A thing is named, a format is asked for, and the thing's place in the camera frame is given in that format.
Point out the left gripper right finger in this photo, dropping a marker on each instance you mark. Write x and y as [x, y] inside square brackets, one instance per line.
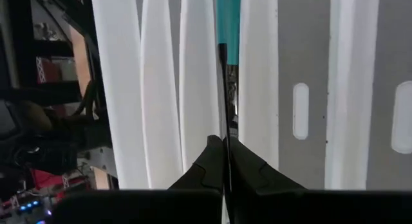
[251, 175]

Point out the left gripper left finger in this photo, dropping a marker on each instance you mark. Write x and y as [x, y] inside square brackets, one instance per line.
[209, 172]

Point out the white plastic cutlery tray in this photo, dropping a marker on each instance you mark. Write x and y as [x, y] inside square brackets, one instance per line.
[199, 72]

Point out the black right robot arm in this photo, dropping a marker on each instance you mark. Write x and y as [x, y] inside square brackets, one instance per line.
[48, 153]

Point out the red object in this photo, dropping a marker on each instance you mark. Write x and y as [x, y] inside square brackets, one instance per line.
[48, 179]

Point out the device with blue lights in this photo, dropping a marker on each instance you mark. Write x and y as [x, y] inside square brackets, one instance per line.
[29, 208]

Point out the black table frame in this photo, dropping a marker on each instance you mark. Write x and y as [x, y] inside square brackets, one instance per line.
[93, 40]

